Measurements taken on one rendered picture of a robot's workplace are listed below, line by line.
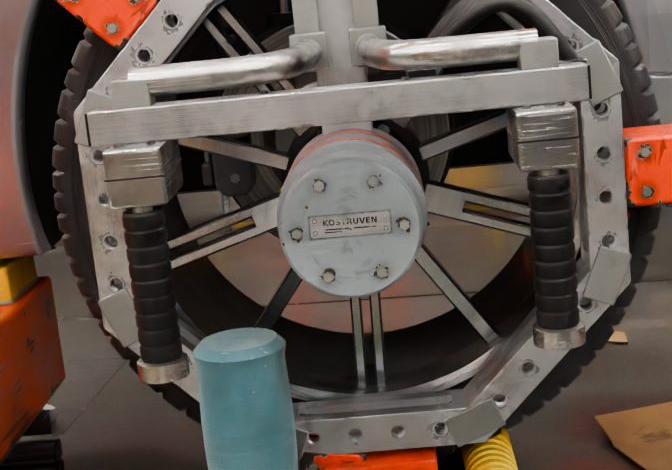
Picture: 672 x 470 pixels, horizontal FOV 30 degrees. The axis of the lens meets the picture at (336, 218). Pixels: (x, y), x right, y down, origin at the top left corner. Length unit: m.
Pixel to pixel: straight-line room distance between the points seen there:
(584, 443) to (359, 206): 1.79
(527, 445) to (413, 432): 1.53
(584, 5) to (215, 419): 0.56
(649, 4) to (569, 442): 1.43
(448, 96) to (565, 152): 0.11
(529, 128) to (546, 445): 1.86
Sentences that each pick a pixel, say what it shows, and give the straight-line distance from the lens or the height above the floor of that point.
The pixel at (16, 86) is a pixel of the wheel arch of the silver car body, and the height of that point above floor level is 0.97.
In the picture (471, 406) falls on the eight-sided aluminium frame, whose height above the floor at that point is 0.62.
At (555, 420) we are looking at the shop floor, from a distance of 2.98.
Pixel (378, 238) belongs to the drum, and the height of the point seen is 0.84.
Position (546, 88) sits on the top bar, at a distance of 1.06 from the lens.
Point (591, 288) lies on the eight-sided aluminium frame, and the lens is 1.29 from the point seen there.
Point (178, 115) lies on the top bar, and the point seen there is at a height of 0.97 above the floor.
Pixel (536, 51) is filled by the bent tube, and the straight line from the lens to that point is 1.05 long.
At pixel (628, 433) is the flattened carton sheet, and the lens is 2.85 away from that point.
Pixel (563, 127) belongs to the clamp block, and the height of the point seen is 0.93.
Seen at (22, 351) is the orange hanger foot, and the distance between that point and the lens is 1.72.
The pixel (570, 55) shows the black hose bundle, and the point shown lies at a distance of 1.11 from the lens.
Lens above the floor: 1.08
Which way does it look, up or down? 11 degrees down
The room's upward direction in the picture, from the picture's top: 6 degrees counter-clockwise
